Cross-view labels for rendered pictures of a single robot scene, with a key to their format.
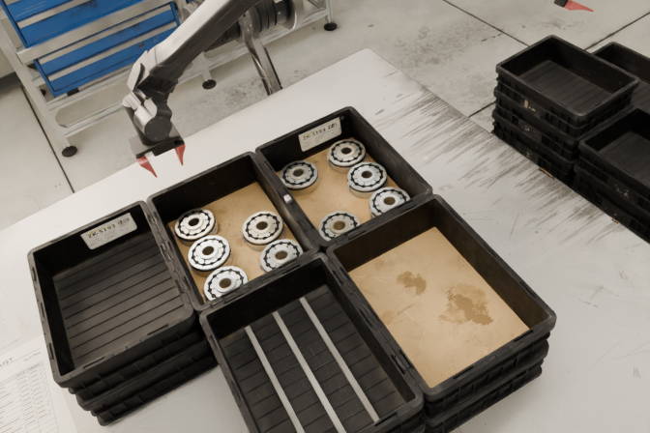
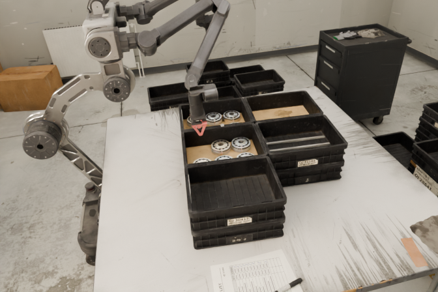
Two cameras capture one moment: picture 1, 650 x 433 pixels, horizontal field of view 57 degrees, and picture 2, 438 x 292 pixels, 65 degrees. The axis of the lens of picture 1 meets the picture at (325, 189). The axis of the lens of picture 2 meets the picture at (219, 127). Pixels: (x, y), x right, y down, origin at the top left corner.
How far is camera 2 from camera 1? 1.74 m
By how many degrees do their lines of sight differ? 58
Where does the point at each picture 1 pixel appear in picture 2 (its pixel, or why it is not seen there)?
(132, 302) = (233, 195)
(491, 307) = (286, 109)
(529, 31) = (92, 119)
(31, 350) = (218, 272)
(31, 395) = (251, 271)
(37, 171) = not seen: outside the picture
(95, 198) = (113, 236)
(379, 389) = (307, 135)
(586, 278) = not seen: hidden behind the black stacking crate
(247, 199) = (195, 152)
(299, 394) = not seen: hidden behind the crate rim
